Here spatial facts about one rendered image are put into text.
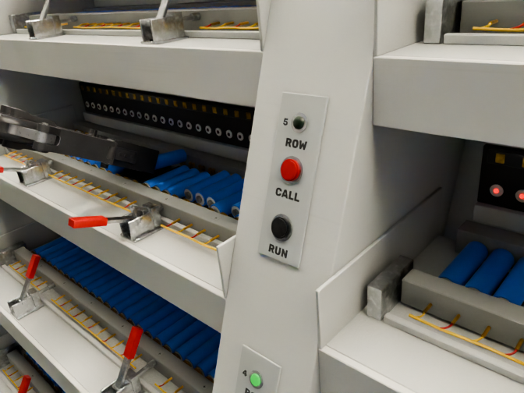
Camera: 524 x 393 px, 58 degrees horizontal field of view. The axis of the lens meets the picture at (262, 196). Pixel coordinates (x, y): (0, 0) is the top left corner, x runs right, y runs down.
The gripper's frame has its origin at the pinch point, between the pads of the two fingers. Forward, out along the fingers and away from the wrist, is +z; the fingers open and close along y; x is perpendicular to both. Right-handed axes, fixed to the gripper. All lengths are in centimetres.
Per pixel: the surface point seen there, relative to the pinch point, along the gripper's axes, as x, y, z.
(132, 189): 3.6, -3.4, -0.2
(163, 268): 9.0, -16.5, -3.8
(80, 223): 6.9, -9.9, -9.4
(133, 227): 6.7, -10.3, -3.7
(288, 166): -3.1, -29.9, -6.5
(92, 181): 4.7, 6.0, 0.0
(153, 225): 6.3, -10.3, -1.3
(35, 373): 41.6, 23.6, 8.9
